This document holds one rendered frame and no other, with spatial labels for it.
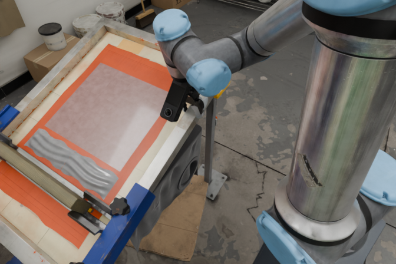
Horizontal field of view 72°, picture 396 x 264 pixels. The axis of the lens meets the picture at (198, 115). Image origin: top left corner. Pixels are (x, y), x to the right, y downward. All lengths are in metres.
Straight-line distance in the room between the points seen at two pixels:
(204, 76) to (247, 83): 2.33
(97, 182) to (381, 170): 0.69
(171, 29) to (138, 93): 0.45
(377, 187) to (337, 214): 0.13
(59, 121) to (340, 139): 0.90
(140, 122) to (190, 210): 1.16
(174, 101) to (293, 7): 0.37
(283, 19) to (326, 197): 0.27
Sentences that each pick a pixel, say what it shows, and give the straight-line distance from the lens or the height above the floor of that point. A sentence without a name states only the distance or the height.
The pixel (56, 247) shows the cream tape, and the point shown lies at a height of 1.05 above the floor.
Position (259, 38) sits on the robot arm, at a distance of 0.53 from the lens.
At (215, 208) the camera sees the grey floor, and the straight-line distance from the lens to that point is 1.99.
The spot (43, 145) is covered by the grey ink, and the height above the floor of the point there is 1.10.
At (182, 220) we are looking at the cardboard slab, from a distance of 1.93.
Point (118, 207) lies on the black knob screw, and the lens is 0.71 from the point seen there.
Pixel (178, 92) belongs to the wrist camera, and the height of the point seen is 1.35.
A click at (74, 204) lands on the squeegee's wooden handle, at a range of 0.77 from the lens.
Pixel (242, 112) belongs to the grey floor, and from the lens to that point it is 2.52.
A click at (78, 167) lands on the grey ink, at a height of 1.10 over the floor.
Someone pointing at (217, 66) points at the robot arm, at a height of 1.51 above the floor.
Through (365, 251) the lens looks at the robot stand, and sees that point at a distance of 0.73.
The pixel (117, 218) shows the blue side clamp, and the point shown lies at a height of 1.13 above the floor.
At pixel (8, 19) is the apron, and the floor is 0.64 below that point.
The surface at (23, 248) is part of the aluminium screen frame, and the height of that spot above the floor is 1.07.
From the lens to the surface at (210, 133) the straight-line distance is 1.57.
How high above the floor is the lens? 1.82
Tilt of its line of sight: 47 degrees down
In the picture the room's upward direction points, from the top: straight up
